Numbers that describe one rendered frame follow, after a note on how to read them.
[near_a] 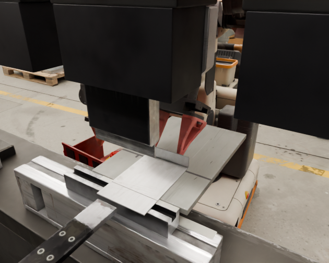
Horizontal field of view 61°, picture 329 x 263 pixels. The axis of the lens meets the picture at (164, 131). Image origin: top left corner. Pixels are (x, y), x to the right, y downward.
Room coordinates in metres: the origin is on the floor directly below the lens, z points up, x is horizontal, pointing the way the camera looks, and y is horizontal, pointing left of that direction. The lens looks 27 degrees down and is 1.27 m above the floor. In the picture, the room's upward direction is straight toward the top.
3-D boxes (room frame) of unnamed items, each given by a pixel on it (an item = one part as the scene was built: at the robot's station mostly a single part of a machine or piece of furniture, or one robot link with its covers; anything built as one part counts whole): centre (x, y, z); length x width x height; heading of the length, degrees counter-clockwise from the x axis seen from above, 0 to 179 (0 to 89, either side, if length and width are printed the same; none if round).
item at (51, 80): (4.57, 1.94, 0.07); 1.20 x 0.80 x 0.14; 59
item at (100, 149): (0.77, 0.20, 0.75); 0.20 x 0.16 x 0.18; 53
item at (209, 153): (0.45, -0.02, 1.00); 0.26 x 0.18 x 0.01; 148
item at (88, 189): (0.33, 0.07, 0.98); 0.20 x 0.03 x 0.03; 58
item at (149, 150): (0.32, 0.05, 1.13); 0.10 x 0.02 x 0.10; 58
